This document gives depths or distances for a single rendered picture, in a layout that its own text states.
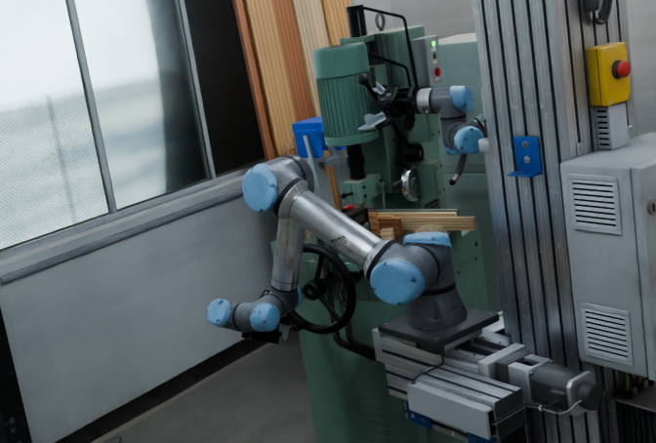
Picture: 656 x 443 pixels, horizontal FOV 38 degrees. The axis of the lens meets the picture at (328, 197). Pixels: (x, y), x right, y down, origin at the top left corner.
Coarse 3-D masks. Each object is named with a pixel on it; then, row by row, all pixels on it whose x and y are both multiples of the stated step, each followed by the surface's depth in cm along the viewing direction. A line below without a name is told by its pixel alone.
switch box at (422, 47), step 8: (416, 40) 314; (424, 40) 312; (432, 40) 317; (416, 48) 315; (424, 48) 313; (416, 56) 315; (424, 56) 314; (416, 64) 316; (424, 64) 315; (432, 64) 316; (440, 64) 321; (416, 72) 317; (424, 72) 315; (432, 72) 316; (440, 72) 321; (424, 80) 316; (432, 80) 316; (440, 80) 321
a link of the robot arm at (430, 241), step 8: (424, 232) 240; (432, 232) 239; (440, 232) 238; (408, 240) 234; (416, 240) 232; (424, 240) 232; (432, 240) 232; (440, 240) 232; (448, 240) 235; (424, 248) 230; (432, 248) 232; (440, 248) 233; (448, 248) 235; (432, 256) 229; (440, 256) 232; (448, 256) 235; (440, 264) 231; (448, 264) 235; (440, 272) 231; (448, 272) 235; (440, 280) 234; (448, 280) 235; (432, 288) 234; (440, 288) 234
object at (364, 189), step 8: (368, 176) 310; (376, 176) 311; (344, 184) 305; (352, 184) 304; (360, 184) 302; (368, 184) 307; (376, 184) 311; (360, 192) 303; (368, 192) 306; (376, 192) 311; (352, 200) 305; (360, 200) 303
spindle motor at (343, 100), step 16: (320, 48) 302; (336, 48) 291; (352, 48) 292; (320, 64) 294; (336, 64) 292; (352, 64) 292; (368, 64) 298; (320, 80) 297; (336, 80) 293; (352, 80) 293; (320, 96) 299; (336, 96) 294; (352, 96) 294; (368, 96) 298; (336, 112) 296; (352, 112) 295; (368, 112) 297; (336, 128) 297; (352, 128) 296; (336, 144) 298; (352, 144) 298
